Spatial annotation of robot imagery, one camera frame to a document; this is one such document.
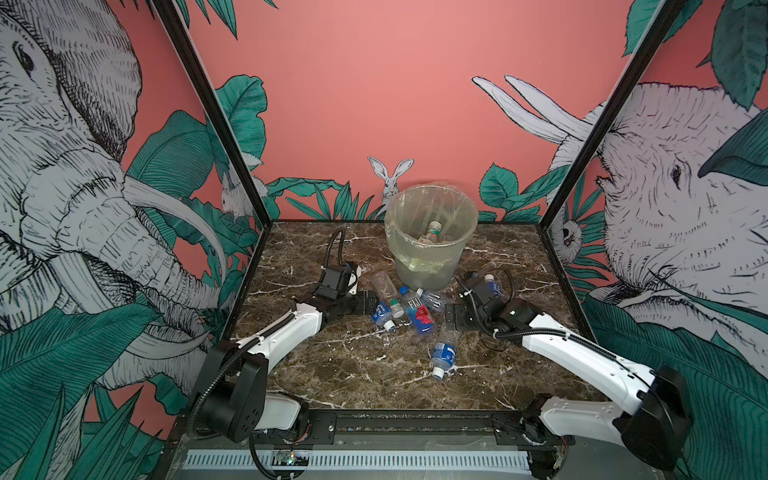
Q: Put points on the blue label Chinese water bottle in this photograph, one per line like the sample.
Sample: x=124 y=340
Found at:
x=494 y=285

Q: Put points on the yellow-green bin liner bag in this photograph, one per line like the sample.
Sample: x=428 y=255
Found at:
x=431 y=210

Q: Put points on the white slotted cable duct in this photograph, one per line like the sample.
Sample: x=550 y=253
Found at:
x=336 y=460

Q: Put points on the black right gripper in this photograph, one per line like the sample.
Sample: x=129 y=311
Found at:
x=459 y=310

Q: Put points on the small blue label bottle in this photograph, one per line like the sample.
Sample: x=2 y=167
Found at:
x=383 y=317

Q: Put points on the black right frame post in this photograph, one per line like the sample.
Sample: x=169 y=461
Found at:
x=653 y=36

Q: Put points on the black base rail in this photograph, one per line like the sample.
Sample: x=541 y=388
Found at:
x=324 y=426

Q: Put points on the clear white-cap bottle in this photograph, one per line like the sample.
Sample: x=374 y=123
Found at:
x=444 y=353
x=435 y=301

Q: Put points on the Fiji water bottle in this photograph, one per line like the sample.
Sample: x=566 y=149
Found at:
x=417 y=312

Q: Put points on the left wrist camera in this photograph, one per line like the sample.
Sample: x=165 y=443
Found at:
x=338 y=281

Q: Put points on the black frame post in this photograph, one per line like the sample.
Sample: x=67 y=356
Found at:
x=653 y=36
x=172 y=21

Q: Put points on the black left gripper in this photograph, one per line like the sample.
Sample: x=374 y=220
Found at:
x=360 y=308

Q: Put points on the black left frame post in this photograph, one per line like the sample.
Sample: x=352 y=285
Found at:
x=172 y=21

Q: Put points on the clear square green-label bottle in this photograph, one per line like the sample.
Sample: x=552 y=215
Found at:
x=388 y=293

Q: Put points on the grey mesh waste bin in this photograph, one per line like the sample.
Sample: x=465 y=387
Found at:
x=431 y=240

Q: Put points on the red green label bottle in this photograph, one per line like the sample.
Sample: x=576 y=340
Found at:
x=432 y=235

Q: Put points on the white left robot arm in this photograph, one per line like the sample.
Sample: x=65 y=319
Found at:
x=230 y=397

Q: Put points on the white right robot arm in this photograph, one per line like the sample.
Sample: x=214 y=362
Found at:
x=646 y=410

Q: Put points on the crumpled clear white-cap bottle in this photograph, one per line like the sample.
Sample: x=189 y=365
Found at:
x=435 y=301

